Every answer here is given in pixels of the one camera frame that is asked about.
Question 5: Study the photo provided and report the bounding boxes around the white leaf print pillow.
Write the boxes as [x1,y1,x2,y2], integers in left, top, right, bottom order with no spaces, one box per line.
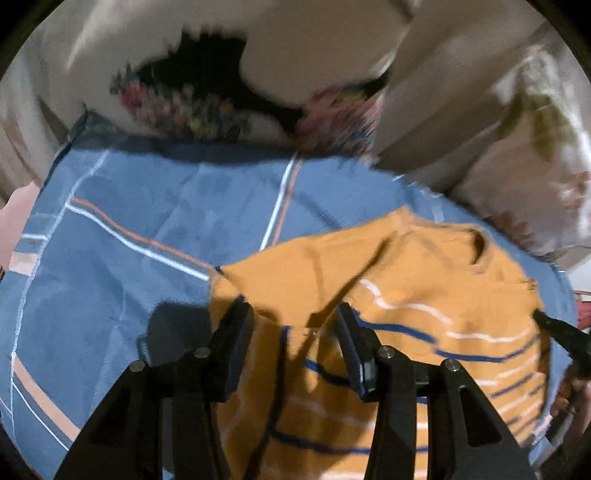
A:
[450,44,591,260]

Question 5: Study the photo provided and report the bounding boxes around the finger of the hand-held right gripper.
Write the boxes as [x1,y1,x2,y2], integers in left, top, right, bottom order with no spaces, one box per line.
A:
[532,310,591,366]

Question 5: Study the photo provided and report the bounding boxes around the yellow striped sweater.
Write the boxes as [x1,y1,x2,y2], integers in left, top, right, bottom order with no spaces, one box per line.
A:
[209,207,556,480]

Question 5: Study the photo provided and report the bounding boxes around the red bag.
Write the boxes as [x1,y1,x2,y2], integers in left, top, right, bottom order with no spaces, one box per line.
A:
[574,290,591,334]

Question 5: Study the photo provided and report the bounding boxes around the white floral figure cushion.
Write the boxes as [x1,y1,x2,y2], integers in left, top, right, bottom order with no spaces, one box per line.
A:
[69,0,416,157]

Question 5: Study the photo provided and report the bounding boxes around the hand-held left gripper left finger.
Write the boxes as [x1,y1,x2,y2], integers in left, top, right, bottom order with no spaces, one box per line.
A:
[53,298,256,480]

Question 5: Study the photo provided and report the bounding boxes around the blue plaid blanket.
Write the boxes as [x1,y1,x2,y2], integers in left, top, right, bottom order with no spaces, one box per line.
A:
[0,111,578,480]

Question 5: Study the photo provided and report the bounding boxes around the beige sofa backrest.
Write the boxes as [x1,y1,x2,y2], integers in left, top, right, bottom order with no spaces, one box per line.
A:
[369,9,559,190]

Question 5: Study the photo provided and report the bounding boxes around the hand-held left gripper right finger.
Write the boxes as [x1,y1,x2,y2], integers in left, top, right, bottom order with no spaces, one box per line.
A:
[333,302,539,480]

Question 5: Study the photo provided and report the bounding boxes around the person's right hand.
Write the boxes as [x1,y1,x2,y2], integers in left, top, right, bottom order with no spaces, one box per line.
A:
[549,366,579,417]

